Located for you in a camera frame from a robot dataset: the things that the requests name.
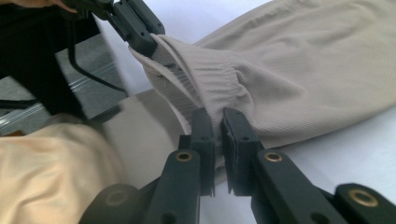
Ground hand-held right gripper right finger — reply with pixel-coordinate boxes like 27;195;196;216
220;106;265;197

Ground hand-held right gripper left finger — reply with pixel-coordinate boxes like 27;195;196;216
178;106;216;198

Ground beige pants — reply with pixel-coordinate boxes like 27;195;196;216
102;0;396;191

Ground white board table cover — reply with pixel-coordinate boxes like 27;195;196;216
94;0;396;224

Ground cream cloth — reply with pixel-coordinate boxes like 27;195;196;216
0;113;127;224

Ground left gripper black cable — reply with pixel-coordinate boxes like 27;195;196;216
66;18;130;95

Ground aluminium floor rail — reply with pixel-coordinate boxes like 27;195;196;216
0;63;126;136

